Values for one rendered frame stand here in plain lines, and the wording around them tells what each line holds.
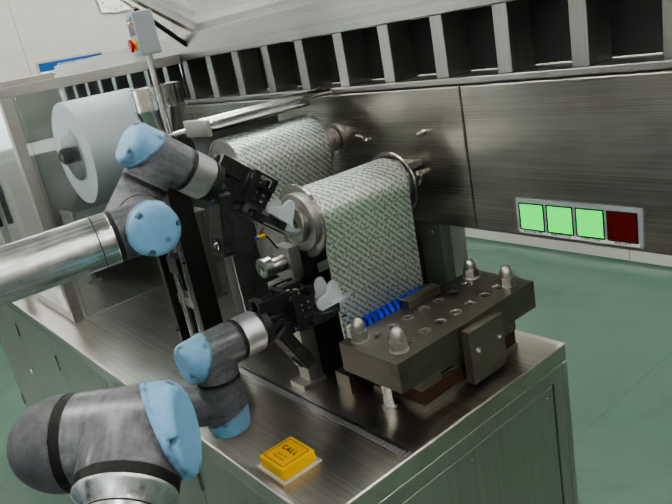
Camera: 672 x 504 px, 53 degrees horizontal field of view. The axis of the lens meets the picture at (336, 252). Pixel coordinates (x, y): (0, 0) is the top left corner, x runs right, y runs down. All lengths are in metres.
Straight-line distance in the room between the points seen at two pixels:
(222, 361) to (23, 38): 5.86
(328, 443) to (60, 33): 6.02
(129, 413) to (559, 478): 1.04
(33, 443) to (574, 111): 0.96
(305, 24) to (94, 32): 5.43
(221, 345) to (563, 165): 0.68
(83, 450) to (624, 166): 0.91
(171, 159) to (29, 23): 5.81
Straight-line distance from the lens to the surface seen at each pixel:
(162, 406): 0.79
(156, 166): 1.09
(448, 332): 1.26
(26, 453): 0.85
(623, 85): 1.18
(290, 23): 1.74
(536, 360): 1.41
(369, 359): 1.23
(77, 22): 7.00
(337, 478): 1.16
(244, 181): 1.19
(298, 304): 1.21
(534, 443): 1.47
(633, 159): 1.20
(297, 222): 1.28
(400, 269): 1.42
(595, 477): 2.56
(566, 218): 1.29
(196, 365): 1.13
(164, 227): 0.96
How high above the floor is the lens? 1.59
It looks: 18 degrees down
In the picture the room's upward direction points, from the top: 11 degrees counter-clockwise
